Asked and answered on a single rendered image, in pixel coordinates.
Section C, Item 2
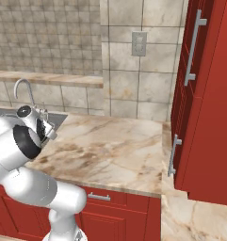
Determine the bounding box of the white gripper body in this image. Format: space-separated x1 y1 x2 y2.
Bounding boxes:
39 115 58 141

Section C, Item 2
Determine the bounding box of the grey steel sink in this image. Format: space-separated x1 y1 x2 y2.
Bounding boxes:
0 106 69 133

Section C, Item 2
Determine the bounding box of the silver curved tap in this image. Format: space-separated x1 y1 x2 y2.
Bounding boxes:
13 78 38 109

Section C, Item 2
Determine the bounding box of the red base cupboard door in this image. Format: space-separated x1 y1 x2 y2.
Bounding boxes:
76 210 129 241
0 185 53 241

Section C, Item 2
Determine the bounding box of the red drawer front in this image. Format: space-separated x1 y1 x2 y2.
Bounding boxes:
80 185 151 215

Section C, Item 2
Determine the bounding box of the short red cupboard door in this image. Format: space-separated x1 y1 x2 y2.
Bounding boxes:
170 88 203 191

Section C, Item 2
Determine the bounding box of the tall red cupboard door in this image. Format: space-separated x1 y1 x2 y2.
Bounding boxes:
170 0 227 101

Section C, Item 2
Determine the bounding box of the tall red cupboard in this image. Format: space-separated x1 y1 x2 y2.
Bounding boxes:
170 0 227 207

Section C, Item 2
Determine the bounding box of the marble wall ledge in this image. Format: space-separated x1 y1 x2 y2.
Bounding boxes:
0 70 105 89

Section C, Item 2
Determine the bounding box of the silver drawer handle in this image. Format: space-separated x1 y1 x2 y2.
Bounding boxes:
87 191 112 202

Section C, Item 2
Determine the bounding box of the grey wall socket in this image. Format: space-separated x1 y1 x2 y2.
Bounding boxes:
131 30 148 57

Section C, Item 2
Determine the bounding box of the short silver door handle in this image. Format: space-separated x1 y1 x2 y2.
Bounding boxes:
167 134 183 178

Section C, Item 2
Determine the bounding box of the long silver door handle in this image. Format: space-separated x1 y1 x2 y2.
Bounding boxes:
184 8 208 87

